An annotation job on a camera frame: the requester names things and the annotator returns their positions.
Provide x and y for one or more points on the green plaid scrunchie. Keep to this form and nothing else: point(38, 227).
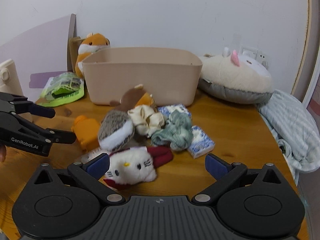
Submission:
point(177, 132)

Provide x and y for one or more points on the clear snack packet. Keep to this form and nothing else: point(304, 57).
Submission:
point(90, 155)

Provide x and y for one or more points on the squirrel plush with grey tail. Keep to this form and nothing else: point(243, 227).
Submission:
point(117, 128)

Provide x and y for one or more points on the white wall socket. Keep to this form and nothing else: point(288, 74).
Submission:
point(254, 53)

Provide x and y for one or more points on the green snack pouch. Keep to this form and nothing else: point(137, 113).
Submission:
point(60, 90)

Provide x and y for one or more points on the cream scrunchie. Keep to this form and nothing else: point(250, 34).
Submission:
point(146, 120)

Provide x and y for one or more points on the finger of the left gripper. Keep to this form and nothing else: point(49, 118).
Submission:
point(60, 136)
point(34, 109)

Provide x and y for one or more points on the orange hamster plush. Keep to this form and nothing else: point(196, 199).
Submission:
point(92, 44)

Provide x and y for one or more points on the hello kitty plush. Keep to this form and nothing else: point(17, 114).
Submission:
point(136, 165)

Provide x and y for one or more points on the orange plastic container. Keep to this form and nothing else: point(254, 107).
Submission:
point(86, 131)

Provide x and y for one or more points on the blue white tissue pack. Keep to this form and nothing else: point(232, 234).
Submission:
point(201, 144)

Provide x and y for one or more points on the wooden stand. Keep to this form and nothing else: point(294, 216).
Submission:
point(73, 45)

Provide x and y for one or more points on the striped light blue blanket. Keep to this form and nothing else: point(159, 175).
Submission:
point(294, 130)

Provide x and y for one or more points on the beige thermos bottle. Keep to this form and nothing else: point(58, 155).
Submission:
point(9, 81)

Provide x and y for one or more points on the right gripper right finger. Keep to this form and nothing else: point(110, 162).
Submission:
point(227, 177)

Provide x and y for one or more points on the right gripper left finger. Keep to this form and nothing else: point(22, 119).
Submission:
point(87, 177)

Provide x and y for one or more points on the cream grey plush cushion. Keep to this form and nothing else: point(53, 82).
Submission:
point(235, 78)

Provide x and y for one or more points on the lilac board with purple label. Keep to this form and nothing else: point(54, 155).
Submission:
point(40, 53)

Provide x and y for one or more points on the beige plastic basket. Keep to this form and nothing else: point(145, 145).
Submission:
point(170, 75)

